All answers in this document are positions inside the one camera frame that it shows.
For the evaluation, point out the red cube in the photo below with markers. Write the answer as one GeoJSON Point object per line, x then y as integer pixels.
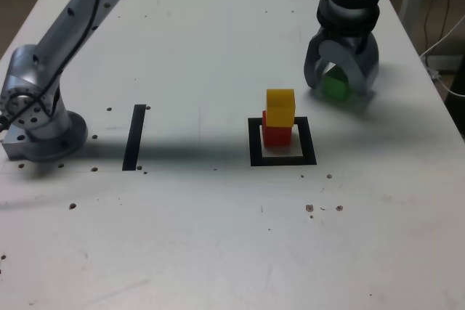
{"type": "Point", "coordinates": [276, 137]}

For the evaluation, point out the green cube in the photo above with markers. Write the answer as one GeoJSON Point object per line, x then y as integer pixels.
{"type": "Point", "coordinates": [336, 86]}

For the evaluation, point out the black tape strip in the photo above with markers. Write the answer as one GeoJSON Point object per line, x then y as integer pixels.
{"type": "Point", "coordinates": [132, 139]}

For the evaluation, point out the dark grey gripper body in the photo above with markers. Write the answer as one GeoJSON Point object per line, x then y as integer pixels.
{"type": "Point", "coordinates": [350, 40]}

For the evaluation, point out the black tape square outline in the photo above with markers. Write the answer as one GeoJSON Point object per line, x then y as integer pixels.
{"type": "Point", "coordinates": [309, 143]}

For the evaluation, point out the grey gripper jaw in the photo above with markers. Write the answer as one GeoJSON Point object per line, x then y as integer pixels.
{"type": "Point", "coordinates": [312, 63]}
{"type": "Point", "coordinates": [367, 70]}

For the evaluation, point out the white power strip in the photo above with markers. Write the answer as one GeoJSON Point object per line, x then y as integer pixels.
{"type": "Point", "coordinates": [447, 63]}

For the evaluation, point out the yellow cube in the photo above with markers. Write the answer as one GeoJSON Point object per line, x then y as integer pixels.
{"type": "Point", "coordinates": [279, 110]}

